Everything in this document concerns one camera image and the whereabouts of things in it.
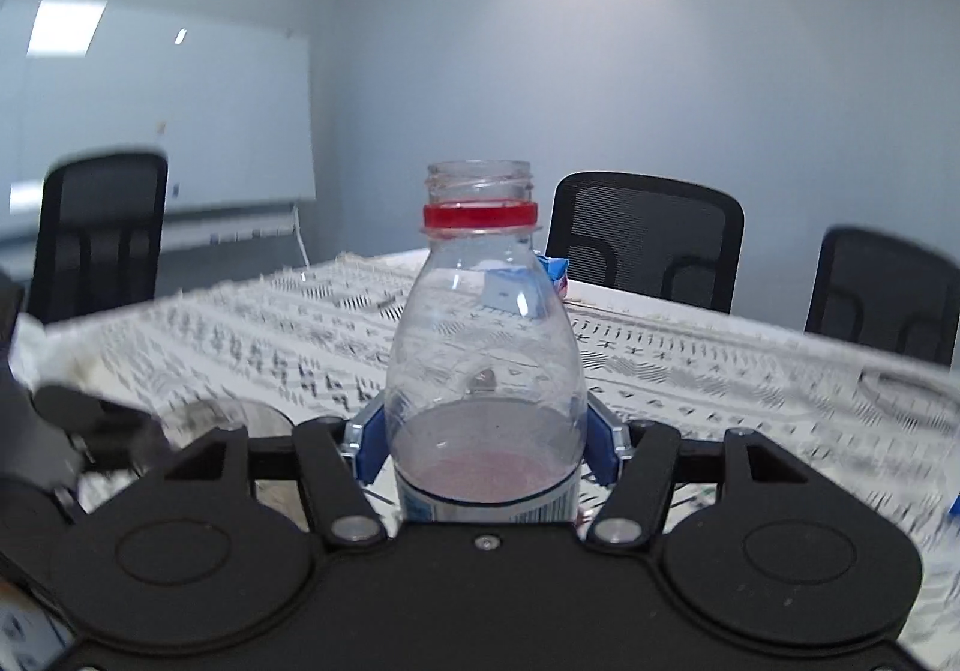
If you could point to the white patterned tablecloth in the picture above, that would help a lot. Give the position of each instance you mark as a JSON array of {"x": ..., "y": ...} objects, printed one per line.
[{"x": 712, "y": 371}]

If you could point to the crumpled white tissue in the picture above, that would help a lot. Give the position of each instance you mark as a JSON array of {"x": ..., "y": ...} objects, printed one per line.
[{"x": 30, "y": 348}]

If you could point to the clear plastic bottle red label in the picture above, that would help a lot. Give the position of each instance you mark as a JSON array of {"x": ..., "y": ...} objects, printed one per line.
[{"x": 487, "y": 341}]

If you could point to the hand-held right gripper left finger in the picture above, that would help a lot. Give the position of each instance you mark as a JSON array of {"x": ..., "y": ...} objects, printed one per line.
[{"x": 372, "y": 444}]

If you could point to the white whiteboard on stand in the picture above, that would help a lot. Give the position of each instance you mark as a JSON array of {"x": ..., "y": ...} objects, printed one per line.
[{"x": 150, "y": 116}]

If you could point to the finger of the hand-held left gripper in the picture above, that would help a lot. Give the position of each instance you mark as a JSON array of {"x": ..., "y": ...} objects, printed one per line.
[{"x": 105, "y": 420}]

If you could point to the small blue tissue pack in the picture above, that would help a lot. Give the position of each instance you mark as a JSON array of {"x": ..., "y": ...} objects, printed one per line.
[{"x": 556, "y": 273}]

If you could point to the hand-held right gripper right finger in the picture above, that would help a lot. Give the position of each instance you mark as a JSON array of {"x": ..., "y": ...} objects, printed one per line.
[{"x": 604, "y": 444}]

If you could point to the black mesh office chair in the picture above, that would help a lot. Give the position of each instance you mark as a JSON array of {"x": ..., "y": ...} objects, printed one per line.
[
  {"x": 885, "y": 296},
  {"x": 645, "y": 236},
  {"x": 105, "y": 228}
]

